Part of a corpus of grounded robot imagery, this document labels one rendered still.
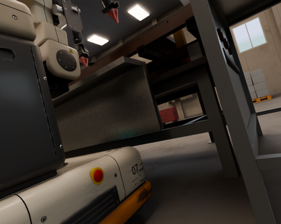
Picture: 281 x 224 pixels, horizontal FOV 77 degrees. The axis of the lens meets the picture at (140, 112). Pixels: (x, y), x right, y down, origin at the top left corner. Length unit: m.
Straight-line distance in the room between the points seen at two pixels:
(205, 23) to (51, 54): 0.62
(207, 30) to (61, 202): 0.58
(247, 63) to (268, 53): 0.86
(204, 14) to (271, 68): 9.54
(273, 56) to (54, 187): 9.99
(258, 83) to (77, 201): 7.56
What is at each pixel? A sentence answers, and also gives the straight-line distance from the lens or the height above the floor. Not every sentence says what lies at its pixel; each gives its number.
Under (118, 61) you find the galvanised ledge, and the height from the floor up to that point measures 0.67.
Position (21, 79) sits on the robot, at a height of 0.55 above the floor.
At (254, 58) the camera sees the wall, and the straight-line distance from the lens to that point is 10.11.
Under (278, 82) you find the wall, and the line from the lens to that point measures 10.05.
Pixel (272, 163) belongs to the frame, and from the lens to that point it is 0.56.
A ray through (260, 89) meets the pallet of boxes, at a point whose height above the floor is 0.42.
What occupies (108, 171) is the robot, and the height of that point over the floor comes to 0.24.
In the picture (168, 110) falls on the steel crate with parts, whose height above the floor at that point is 0.59.
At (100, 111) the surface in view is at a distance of 1.18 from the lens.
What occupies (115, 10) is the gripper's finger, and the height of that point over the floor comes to 1.05.
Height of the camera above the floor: 0.36
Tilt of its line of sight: 4 degrees up
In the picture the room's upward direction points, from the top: 15 degrees counter-clockwise
